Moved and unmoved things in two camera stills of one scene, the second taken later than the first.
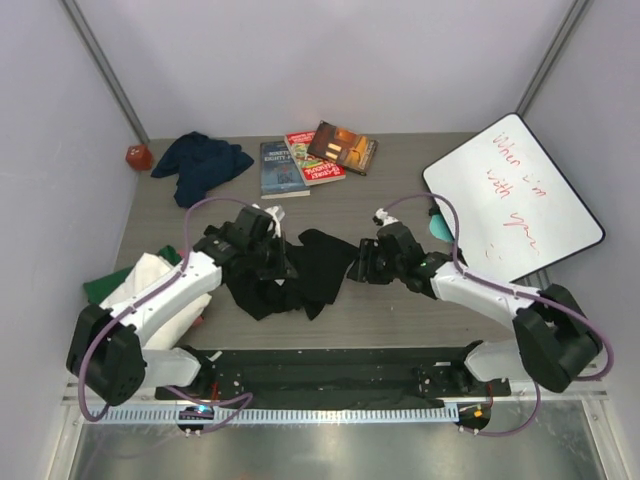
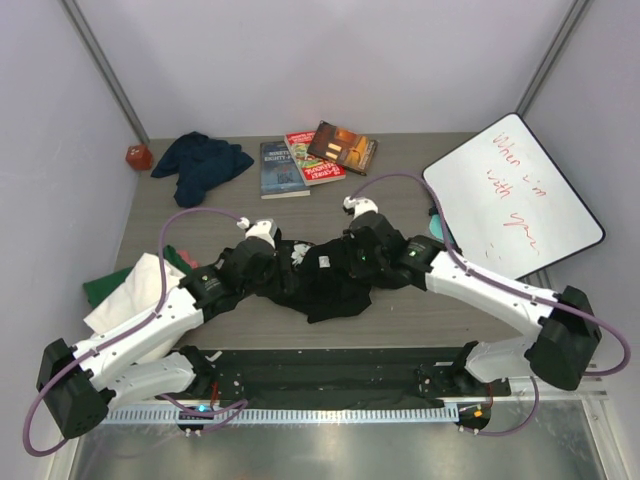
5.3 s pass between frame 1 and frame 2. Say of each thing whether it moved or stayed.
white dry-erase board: stayed
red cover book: stayed
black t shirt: moved
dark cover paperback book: stayed
